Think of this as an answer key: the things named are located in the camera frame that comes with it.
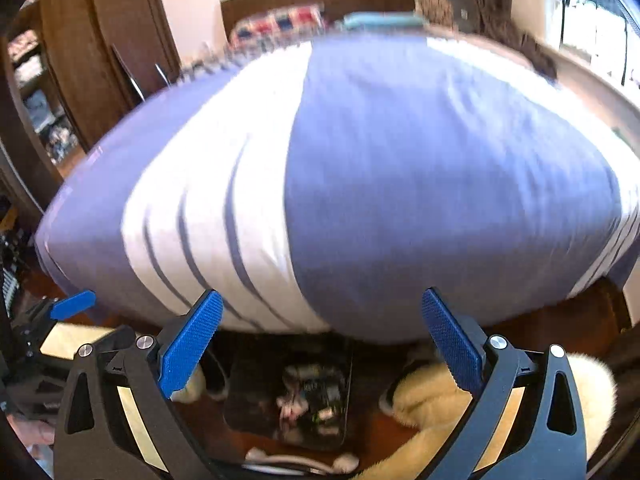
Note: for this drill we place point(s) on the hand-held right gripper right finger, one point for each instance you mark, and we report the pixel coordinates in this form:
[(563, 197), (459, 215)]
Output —
[(450, 342)]

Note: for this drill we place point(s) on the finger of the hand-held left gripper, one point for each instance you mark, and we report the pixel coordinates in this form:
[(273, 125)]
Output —
[(72, 305)]

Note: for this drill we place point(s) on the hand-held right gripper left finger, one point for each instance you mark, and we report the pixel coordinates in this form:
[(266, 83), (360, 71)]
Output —
[(192, 345)]

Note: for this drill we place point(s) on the black bin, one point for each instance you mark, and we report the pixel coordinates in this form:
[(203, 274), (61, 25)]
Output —
[(250, 390)]

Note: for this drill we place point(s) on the cream fluffy slipper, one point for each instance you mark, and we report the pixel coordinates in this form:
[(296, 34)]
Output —
[(200, 385), (430, 405)]

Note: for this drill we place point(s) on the blue white striped blanket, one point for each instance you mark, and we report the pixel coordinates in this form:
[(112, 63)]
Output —
[(375, 160)]

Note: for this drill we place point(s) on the cluttered shelf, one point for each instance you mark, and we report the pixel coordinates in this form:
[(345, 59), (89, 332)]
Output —
[(45, 100)]

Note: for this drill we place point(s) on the brown wooden wardrobe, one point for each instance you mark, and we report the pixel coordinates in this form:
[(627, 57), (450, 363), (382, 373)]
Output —
[(105, 35)]

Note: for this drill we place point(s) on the grey zigzag patterned blanket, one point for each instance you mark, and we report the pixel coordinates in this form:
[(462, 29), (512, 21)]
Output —
[(225, 62)]

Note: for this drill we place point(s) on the beige bed sheet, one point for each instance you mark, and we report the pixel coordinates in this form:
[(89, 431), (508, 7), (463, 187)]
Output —
[(590, 95)]

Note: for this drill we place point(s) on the brown curtain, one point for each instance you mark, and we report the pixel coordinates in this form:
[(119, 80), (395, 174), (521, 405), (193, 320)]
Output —
[(500, 25)]

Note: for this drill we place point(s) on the teal pillow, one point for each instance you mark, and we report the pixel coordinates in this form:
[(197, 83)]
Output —
[(382, 21)]

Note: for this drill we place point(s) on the plaid pillow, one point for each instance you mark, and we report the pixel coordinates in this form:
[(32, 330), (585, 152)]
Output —
[(280, 22)]

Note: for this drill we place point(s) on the round patterned cushion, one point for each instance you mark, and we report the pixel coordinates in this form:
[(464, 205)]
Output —
[(440, 5)]

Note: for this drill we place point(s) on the white storage box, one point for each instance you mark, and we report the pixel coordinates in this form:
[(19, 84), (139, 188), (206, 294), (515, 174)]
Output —
[(535, 10)]

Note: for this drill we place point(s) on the black metal rack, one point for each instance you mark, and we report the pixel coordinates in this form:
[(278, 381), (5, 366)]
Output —
[(600, 20)]

